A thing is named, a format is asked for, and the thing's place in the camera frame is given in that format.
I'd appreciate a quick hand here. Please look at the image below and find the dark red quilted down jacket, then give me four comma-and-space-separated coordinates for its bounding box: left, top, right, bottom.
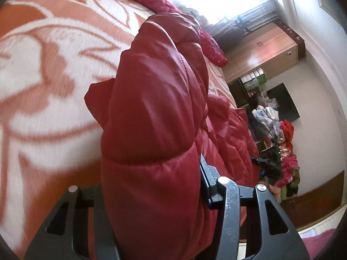
85, 13, 260, 259

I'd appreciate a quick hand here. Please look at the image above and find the pile of colourful clothes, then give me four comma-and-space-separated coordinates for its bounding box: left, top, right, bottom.
246, 106, 301, 202

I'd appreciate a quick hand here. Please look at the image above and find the pink fluffy rug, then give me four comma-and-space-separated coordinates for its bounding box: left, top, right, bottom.
302, 229, 335, 259

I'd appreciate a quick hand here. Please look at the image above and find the wooden low cabinet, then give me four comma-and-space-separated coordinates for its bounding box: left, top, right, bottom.
281, 171, 345, 228

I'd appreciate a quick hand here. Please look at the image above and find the black flat television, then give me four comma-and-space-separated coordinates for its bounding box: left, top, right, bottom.
267, 83, 300, 123

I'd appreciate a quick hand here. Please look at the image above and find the wooden wardrobe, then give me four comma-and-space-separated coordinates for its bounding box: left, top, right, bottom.
222, 19, 306, 83

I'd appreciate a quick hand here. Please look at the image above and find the orange white floral blanket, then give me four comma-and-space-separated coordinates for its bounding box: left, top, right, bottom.
0, 0, 239, 259

